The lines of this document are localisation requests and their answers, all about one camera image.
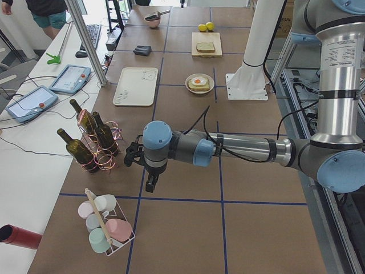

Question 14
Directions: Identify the black computer mouse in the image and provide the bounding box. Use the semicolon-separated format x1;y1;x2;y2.
75;50;88;58

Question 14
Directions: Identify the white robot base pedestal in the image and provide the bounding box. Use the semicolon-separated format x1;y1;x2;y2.
226;0;286;100

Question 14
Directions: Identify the mint green cup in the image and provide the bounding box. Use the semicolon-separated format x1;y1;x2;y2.
88;228;111;253

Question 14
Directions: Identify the person at desk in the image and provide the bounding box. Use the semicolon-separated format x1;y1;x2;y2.
0;0;67;40

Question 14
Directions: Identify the teach pendant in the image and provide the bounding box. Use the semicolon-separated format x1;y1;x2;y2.
49;65;91;95
5;86;58;123

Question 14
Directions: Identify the copper wire bottle rack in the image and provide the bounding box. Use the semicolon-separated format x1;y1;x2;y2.
78;126;117;171

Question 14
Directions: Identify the lilac cup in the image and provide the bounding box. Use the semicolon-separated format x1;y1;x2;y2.
78;201;94;219

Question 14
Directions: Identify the metal scoop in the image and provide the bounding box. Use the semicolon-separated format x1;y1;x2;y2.
144;10;171;21

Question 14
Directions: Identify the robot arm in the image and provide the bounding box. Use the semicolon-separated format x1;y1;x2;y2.
141;1;364;193

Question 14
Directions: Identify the yellow lemon left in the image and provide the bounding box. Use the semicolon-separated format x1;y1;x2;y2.
198;24;208;32

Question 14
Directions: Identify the fried egg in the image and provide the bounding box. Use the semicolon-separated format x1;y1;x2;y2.
191;76;207;86

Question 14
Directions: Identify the green wine bottle back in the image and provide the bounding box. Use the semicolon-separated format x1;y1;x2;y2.
70;99;96;135

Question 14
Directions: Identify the yellow lemon right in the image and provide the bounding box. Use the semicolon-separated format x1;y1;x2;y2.
205;22;215;31

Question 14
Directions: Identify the bread slice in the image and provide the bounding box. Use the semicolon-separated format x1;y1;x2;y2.
196;42;215;53
188;77;210;91

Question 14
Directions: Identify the green handled tool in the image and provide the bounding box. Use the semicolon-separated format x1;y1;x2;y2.
46;22;72;65

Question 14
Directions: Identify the teach pendant far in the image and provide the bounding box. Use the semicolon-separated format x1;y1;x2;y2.
49;65;91;95

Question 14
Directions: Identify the aluminium frame post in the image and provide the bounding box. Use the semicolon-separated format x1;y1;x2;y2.
65;0;107;87

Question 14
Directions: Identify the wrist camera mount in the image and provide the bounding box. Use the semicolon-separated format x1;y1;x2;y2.
124;134;145;167

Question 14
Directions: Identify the white wire cup rack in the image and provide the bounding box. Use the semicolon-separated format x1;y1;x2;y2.
78;188;135;256

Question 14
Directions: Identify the pink cup large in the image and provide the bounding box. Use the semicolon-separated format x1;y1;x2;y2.
106;219;132;242

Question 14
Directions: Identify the grey folded cloth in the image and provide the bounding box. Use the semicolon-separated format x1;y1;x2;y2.
133;45;152;57

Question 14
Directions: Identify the teach pendant near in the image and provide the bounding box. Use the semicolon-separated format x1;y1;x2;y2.
5;86;58;123

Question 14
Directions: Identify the cream bear tray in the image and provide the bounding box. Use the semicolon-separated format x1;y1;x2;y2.
112;67;159;107

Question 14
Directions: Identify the white round plate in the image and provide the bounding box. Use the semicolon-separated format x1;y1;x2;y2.
185;74;214;94

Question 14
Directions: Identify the yellow lemon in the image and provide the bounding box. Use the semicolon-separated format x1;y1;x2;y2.
205;22;215;31
198;24;208;32

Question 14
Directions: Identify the green wine bottle front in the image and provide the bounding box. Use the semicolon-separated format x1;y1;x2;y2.
57;128;99;173

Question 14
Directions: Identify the pink bowl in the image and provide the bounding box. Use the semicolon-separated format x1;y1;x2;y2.
146;18;161;29

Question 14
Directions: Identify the green wine bottle middle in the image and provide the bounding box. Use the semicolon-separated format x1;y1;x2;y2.
92;111;119;156

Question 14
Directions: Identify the bread slice under egg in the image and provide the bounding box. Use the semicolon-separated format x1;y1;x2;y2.
188;77;210;91

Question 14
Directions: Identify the red cylinder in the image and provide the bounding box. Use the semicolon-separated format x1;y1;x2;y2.
1;224;42;249

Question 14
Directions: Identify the grey blue cup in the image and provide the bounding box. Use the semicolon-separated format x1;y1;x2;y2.
86;213;100;232

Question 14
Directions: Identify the black keyboard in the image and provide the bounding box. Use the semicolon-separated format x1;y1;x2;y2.
86;24;102;49

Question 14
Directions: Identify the white cup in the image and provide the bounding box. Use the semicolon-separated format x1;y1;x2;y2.
94;194;116;212

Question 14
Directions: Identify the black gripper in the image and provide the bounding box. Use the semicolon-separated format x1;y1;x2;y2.
145;159;166;192

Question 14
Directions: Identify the wooden cutting board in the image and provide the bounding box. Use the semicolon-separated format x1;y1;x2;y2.
191;32;222;57

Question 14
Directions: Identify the green wine bottle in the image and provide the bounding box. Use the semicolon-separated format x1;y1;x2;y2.
70;99;96;135
92;111;119;156
57;128;99;173

